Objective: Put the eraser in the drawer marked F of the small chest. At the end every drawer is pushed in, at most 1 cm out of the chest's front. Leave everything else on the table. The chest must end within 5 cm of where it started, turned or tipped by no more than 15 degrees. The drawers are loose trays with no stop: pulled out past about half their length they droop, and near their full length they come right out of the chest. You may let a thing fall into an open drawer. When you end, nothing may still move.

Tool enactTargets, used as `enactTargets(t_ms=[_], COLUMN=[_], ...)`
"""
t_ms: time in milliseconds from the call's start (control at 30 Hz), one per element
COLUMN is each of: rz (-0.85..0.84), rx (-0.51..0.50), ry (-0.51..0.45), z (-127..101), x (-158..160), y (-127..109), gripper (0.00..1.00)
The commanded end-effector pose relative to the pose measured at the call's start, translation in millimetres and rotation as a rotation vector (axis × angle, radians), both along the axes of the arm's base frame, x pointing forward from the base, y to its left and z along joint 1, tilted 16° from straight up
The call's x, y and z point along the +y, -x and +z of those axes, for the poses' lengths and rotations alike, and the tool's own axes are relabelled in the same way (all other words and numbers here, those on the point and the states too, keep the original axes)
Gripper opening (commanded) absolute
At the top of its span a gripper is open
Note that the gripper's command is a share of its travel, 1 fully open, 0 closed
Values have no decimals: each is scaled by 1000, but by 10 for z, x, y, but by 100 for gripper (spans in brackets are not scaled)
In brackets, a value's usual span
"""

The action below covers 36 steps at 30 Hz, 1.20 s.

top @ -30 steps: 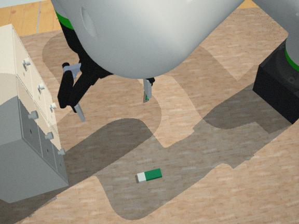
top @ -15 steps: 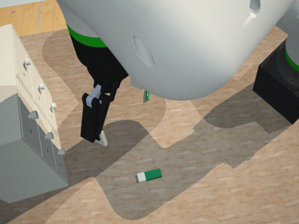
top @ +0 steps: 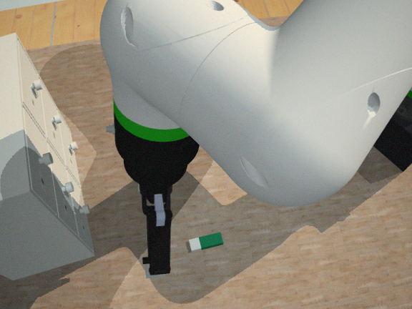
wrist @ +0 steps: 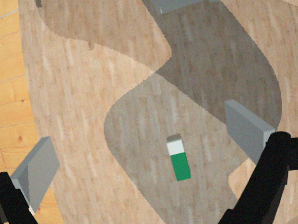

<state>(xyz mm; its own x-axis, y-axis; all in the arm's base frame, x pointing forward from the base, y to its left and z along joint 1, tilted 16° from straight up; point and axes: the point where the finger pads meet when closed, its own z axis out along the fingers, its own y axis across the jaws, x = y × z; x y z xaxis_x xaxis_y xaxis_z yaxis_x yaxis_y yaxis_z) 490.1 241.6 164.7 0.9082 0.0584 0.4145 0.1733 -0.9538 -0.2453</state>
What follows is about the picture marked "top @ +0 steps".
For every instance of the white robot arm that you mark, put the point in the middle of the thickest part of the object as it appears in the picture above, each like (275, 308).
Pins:
(289, 112)

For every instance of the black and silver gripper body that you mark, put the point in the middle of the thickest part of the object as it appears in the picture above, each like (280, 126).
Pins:
(155, 183)

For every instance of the green and white eraser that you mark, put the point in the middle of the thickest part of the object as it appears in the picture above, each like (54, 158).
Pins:
(205, 242)

